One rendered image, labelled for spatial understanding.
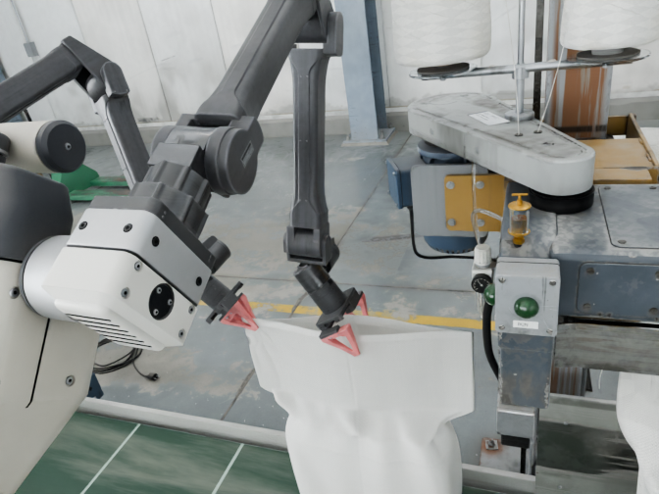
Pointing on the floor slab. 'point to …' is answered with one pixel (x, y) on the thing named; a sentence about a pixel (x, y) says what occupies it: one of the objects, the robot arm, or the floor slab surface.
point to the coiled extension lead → (122, 363)
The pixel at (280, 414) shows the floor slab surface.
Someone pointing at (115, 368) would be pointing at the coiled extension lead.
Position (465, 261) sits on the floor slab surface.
